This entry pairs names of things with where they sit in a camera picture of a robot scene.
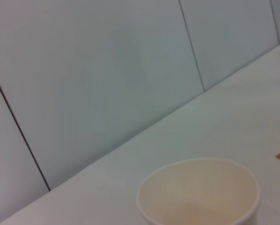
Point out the white paper cup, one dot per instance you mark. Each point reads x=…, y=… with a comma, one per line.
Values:
x=196, y=194

